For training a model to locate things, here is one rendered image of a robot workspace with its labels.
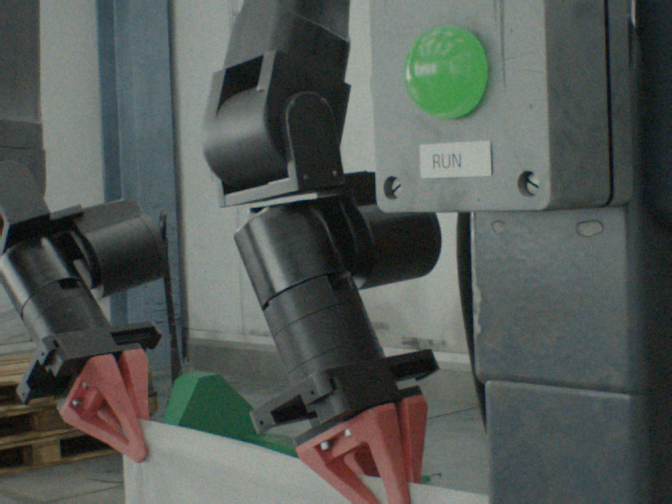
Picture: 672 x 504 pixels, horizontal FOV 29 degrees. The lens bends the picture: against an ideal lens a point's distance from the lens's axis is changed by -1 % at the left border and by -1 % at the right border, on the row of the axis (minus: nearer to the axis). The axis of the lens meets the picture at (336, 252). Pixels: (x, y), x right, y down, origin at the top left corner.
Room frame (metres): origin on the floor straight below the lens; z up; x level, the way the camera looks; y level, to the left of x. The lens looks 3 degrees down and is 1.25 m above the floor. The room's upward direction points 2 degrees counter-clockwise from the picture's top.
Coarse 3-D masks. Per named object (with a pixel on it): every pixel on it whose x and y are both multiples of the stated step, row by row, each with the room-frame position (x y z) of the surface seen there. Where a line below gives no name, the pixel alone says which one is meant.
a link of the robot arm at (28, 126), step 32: (0, 0) 1.15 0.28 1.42; (32, 0) 1.16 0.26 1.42; (0, 32) 1.13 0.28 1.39; (32, 32) 1.14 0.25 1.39; (0, 64) 1.11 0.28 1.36; (32, 64) 1.13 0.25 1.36; (0, 96) 1.10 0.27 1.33; (32, 96) 1.11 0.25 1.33; (0, 128) 1.07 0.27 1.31; (32, 128) 1.08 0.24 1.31; (0, 160) 1.06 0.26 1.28; (32, 160) 1.07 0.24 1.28; (0, 224) 1.04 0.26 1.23
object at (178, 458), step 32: (160, 448) 0.94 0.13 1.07; (192, 448) 0.90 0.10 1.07; (224, 448) 0.87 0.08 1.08; (256, 448) 0.85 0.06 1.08; (128, 480) 0.97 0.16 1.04; (160, 480) 0.94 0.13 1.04; (192, 480) 0.91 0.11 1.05; (224, 480) 0.87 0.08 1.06; (256, 480) 0.84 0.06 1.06; (288, 480) 0.81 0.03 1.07; (320, 480) 0.78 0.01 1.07
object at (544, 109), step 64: (384, 0) 0.45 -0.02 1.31; (448, 0) 0.43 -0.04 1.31; (512, 0) 0.41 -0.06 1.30; (576, 0) 0.41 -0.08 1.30; (384, 64) 0.45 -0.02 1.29; (512, 64) 0.41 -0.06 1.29; (576, 64) 0.41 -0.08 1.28; (384, 128) 0.45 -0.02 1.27; (448, 128) 0.43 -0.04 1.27; (512, 128) 0.41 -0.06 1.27; (576, 128) 0.41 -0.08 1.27; (384, 192) 0.45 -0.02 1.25; (448, 192) 0.43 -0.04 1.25; (512, 192) 0.41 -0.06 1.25; (576, 192) 0.41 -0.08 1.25
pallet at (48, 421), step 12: (36, 408) 5.96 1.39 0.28; (48, 408) 6.01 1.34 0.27; (156, 408) 6.43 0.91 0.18; (0, 420) 6.21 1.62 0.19; (12, 420) 6.25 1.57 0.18; (24, 420) 6.29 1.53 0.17; (36, 420) 5.99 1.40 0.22; (48, 420) 6.00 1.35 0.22; (60, 420) 6.05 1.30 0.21; (24, 432) 5.99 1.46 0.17; (36, 432) 5.98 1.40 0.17; (48, 432) 6.00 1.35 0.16; (60, 432) 6.04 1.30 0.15; (0, 444) 5.82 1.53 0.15
